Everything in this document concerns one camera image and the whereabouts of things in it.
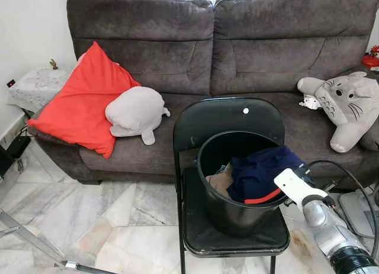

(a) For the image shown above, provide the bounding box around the dark grey sofa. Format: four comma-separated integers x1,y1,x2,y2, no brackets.
27,0,379,189

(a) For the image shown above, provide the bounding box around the black folding chair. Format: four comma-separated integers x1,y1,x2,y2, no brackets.
173,98,292,274

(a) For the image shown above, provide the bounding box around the red cushion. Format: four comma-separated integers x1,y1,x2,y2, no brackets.
28,41,142,159

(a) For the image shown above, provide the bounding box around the grey floor fan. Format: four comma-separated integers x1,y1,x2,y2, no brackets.
339,192,377,238

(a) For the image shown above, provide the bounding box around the black plastic bucket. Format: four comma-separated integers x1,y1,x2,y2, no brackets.
197,130,297,237

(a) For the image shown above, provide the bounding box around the black floor box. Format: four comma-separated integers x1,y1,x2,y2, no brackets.
0,135,31,177

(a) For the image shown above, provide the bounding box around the red fire extinguisher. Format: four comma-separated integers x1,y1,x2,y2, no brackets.
362,44,379,69

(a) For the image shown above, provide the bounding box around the navy garment red trim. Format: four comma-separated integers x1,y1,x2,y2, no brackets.
227,146,306,205

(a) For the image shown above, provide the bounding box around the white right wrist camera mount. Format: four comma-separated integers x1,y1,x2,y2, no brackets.
274,167,327,207

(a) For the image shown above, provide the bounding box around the grey seal plush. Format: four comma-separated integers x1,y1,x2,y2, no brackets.
105,86,171,146

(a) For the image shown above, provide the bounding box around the beige garment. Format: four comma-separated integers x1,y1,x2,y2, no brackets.
205,162,235,199

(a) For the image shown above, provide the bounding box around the grey totoro plush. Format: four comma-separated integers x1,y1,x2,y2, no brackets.
297,72,379,153

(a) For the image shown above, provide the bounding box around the lace covered side table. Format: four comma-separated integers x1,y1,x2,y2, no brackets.
6,64,76,115

